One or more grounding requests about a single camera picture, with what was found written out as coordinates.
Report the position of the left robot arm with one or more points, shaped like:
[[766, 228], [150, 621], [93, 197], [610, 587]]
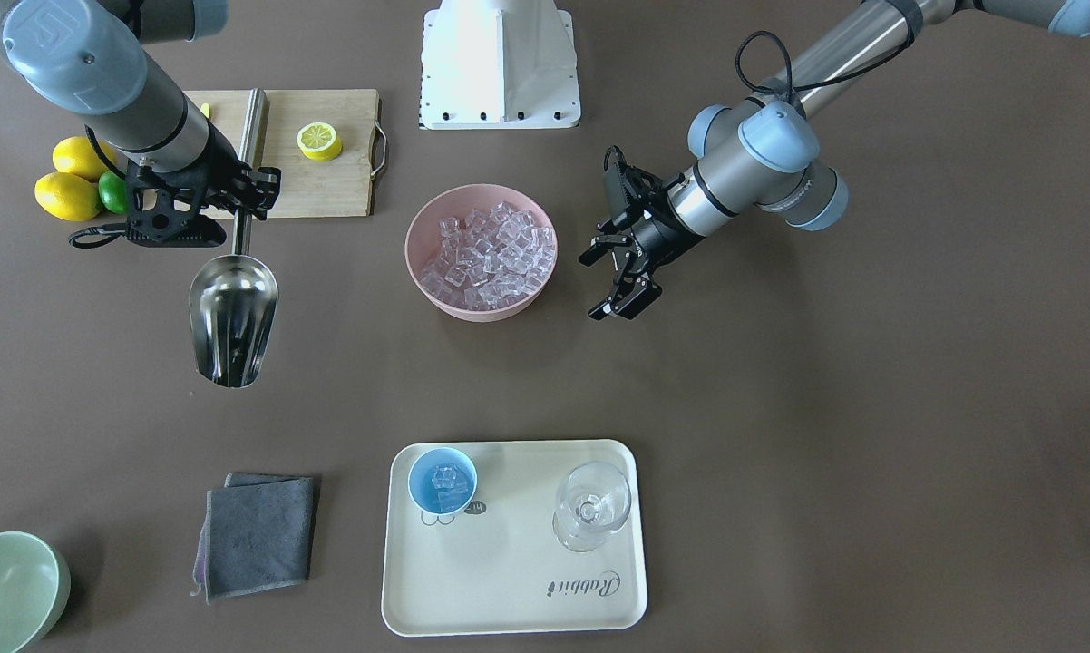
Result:
[[763, 152]]

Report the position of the clear ice cubes pile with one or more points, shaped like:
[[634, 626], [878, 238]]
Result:
[[487, 259]]

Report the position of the yellow lemon lower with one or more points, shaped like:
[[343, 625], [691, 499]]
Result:
[[67, 196]]

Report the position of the clear wine glass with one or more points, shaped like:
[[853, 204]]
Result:
[[593, 502]]

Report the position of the half lemon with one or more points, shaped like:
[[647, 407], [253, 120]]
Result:
[[319, 141]]

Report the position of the steel ice scoop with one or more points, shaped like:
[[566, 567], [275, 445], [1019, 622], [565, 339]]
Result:
[[232, 302]]

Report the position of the light blue cup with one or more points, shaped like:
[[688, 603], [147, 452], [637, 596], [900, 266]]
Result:
[[419, 485]]

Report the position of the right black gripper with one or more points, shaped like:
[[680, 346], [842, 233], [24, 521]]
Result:
[[228, 169]]

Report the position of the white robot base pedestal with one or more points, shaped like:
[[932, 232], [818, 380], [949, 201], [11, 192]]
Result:
[[498, 65]]

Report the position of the bamboo cutting board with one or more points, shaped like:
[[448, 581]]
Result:
[[341, 188]]

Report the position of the ice cubes in cup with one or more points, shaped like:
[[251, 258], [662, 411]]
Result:
[[452, 488]]

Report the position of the yellow lemon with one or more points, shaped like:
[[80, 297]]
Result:
[[67, 196], [77, 156]]

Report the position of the cream serving tray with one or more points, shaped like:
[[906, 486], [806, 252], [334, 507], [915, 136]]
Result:
[[497, 567]]

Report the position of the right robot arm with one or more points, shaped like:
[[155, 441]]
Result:
[[88, 58]]

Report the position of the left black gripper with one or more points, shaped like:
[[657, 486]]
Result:
[[658, 231]]

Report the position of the steel muddler black tip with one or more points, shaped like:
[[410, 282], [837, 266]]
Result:
[[253, 129]]

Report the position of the green lime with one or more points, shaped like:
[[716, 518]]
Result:
[[113, 193]]

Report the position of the grey folded cloth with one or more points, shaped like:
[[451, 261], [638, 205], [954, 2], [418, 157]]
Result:
[[257, 535]]

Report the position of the yellow lemon upper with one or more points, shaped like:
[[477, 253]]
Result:
[[77, 156]]

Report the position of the pink bowl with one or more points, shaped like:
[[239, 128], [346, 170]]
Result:
[[419, 239]]

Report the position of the light green bowl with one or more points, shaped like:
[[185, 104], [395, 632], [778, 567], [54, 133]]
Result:
[[34, 589]]

